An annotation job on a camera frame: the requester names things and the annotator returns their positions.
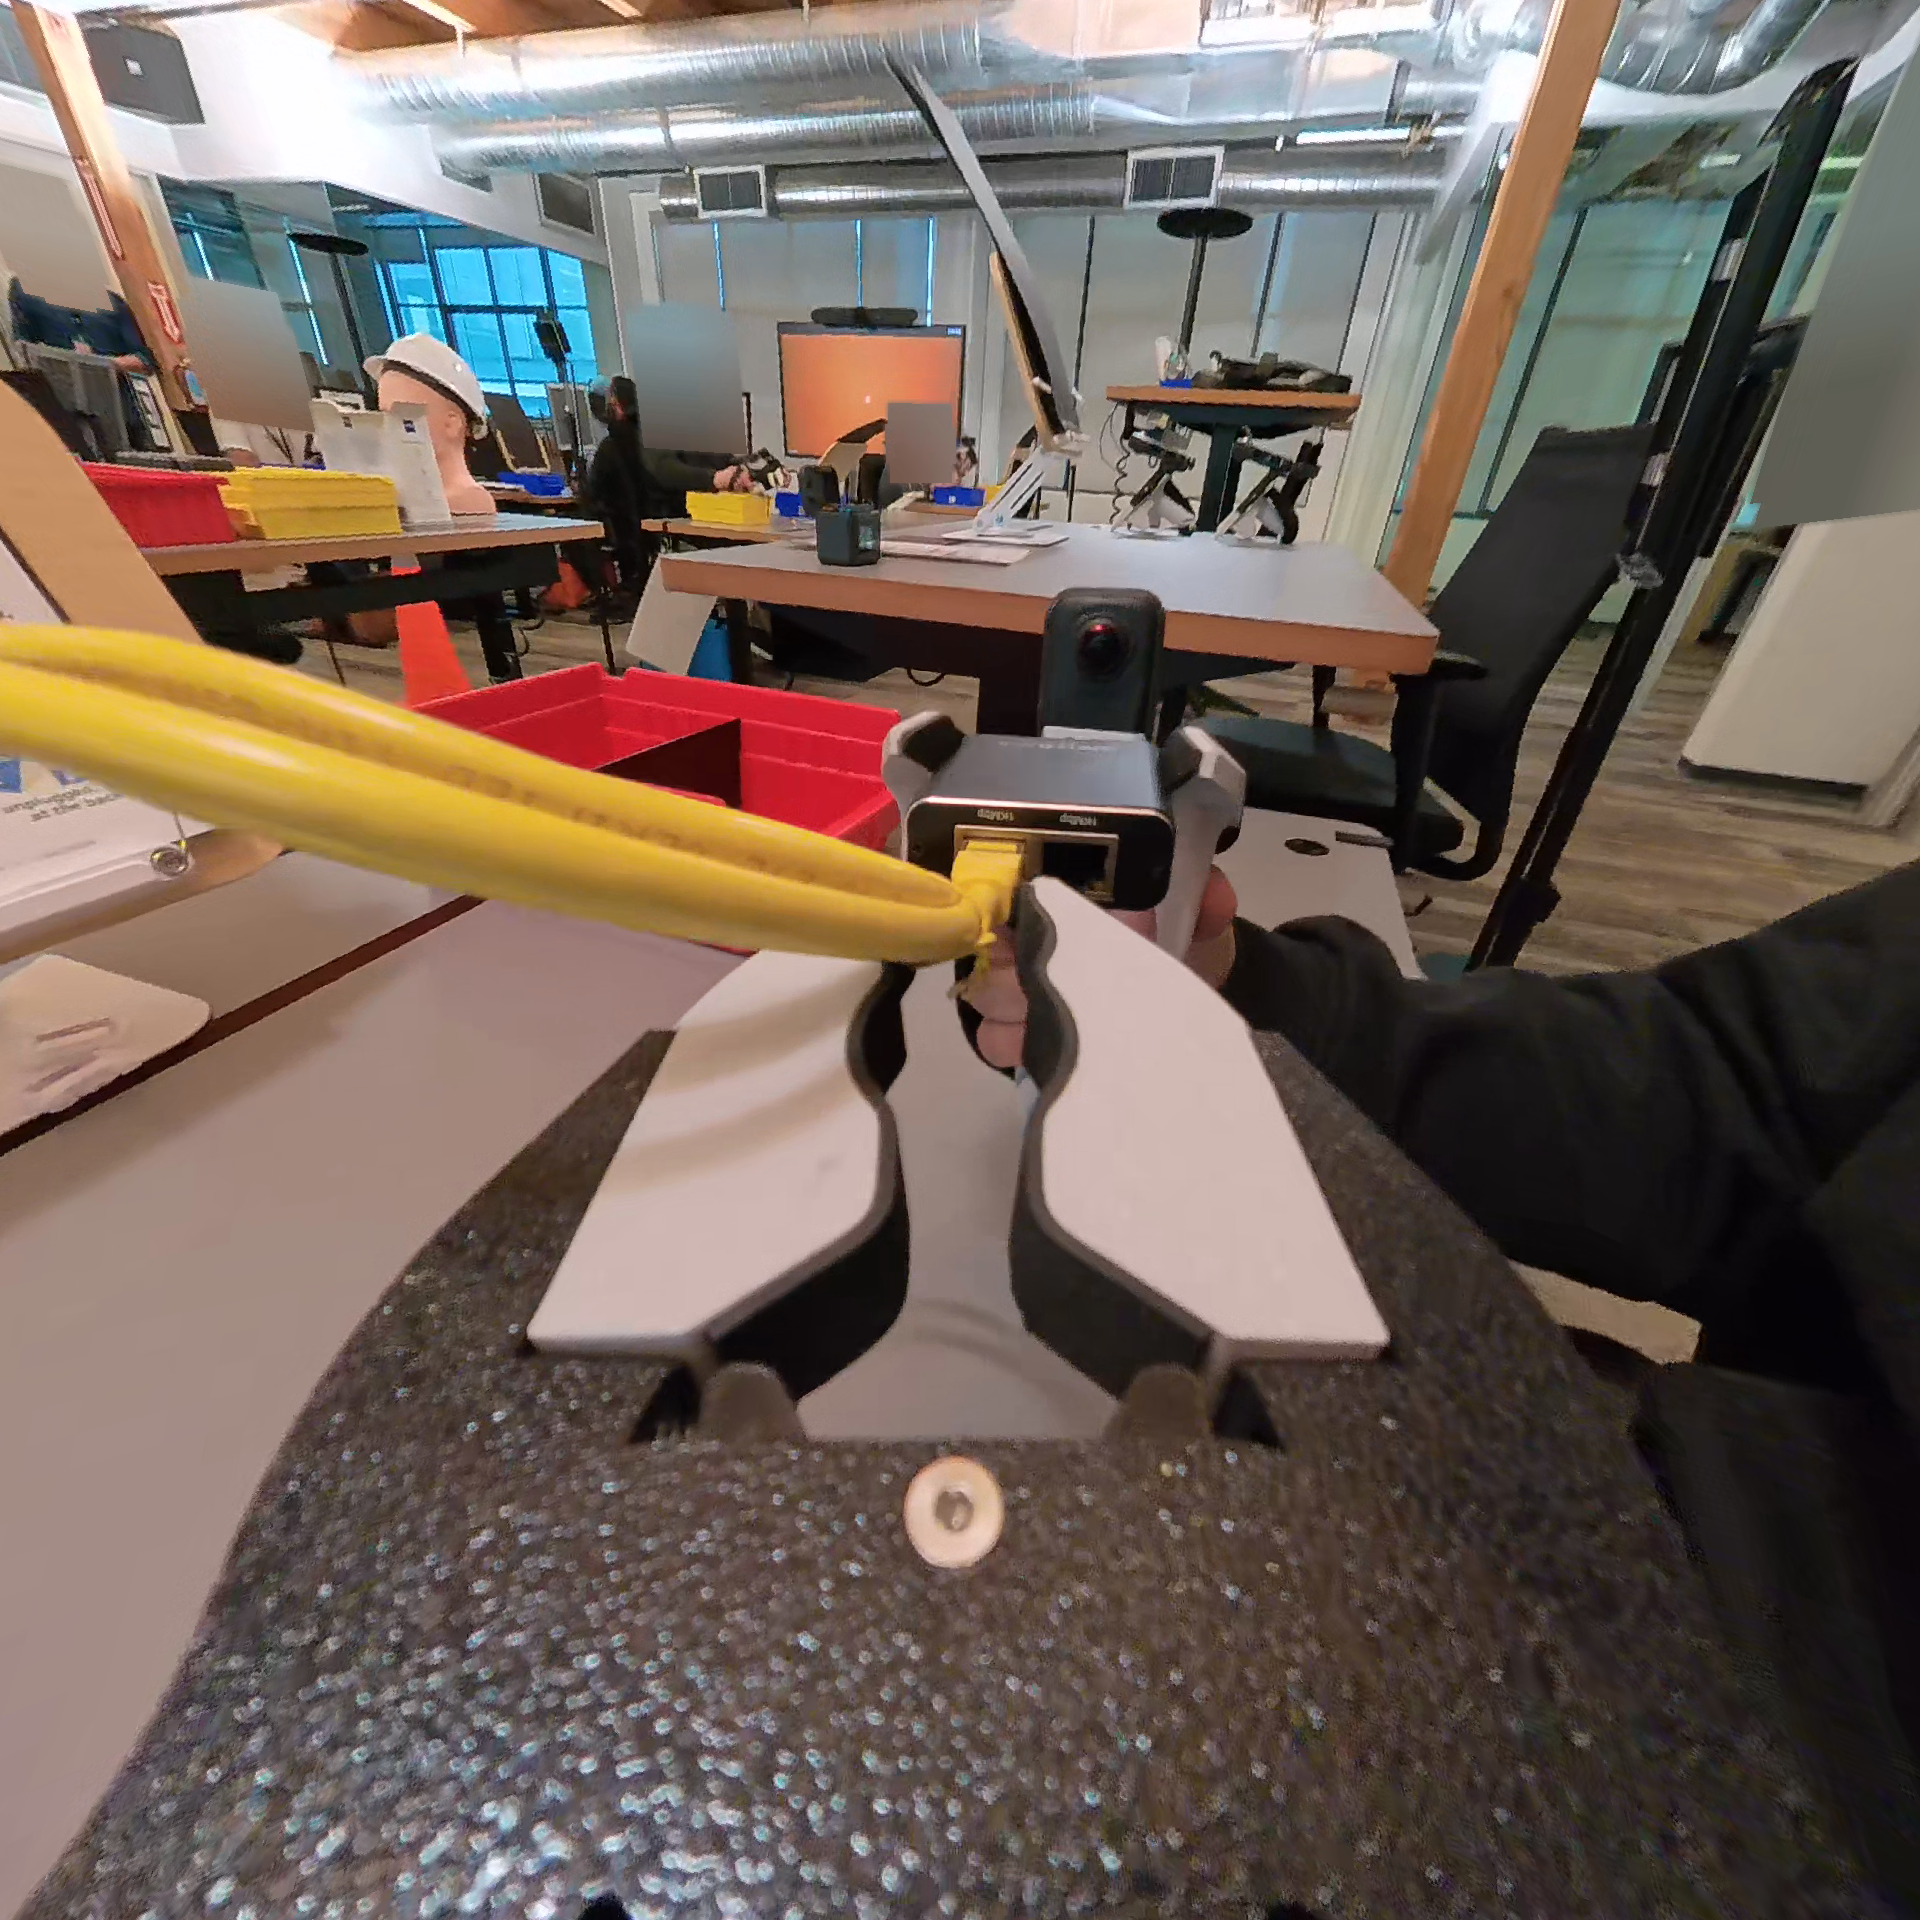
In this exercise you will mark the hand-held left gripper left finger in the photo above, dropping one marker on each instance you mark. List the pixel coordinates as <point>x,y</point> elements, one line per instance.
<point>718,1183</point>

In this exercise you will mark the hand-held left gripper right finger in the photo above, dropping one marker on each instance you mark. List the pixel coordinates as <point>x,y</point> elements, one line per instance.
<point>1180,1183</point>

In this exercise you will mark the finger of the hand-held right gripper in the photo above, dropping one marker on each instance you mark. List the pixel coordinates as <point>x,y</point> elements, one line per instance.
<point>907,756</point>
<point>1209,775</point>

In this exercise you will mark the black network adapter box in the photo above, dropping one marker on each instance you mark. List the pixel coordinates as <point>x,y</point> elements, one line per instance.
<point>1049,775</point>

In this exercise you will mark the person's right forearm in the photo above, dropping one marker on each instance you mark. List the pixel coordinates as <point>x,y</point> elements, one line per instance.
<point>1580,1098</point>

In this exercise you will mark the tilted monitor on arm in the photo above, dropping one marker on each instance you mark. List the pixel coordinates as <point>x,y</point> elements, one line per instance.
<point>1029,350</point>

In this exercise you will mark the person's right hand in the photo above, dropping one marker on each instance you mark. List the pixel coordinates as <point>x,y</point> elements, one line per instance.
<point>1001,1023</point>

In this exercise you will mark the red plastic bin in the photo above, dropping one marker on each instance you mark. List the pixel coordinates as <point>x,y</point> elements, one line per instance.
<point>810,764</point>

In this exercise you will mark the small yellow bin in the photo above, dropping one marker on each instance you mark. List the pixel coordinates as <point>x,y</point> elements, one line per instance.
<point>727,509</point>

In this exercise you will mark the standing desk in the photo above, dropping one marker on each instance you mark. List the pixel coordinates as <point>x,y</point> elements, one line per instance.
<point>1235,396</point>

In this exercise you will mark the black office chair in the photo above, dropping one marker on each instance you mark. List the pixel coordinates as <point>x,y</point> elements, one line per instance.
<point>1511,605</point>

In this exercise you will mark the black tripod stand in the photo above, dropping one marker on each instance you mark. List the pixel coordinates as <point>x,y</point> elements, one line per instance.
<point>1615,678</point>

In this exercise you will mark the black floor lamp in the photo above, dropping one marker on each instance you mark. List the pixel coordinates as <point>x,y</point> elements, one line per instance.
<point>1209,225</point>

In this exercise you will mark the orange traffic cone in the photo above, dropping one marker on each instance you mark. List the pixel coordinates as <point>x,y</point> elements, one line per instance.
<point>433,664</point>

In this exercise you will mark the long grey desk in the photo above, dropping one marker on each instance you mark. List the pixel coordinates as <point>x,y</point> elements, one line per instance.
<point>450,533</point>

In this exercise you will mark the white air vent grille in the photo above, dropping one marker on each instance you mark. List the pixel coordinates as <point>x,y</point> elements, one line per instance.
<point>1175,184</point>
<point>727,192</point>

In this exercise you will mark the mannequin head white hard hat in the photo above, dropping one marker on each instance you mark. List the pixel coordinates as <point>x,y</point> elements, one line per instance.
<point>433,451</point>

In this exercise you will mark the white pad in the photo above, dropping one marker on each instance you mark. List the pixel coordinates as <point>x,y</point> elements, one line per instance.
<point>89,1031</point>

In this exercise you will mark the stack of yellow bins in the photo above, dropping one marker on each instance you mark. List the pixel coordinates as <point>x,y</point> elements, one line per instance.
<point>304,504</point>

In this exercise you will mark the person's black hoodie torso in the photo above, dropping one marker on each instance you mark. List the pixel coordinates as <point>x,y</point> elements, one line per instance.
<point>1797,1575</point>

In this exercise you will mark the stack of red bins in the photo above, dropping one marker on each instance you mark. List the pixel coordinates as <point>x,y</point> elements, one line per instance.
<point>147,504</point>

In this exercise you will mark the orange wall screen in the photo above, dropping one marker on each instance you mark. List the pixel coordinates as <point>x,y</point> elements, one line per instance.
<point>875,385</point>

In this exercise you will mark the plain wooden post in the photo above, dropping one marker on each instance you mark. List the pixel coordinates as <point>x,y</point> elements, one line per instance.
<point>1498,334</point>

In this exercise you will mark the silver air duct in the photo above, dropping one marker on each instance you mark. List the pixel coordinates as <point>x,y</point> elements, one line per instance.
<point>681,151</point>

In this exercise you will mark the wooden post red signs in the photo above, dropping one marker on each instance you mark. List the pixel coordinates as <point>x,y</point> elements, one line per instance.
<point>105,198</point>

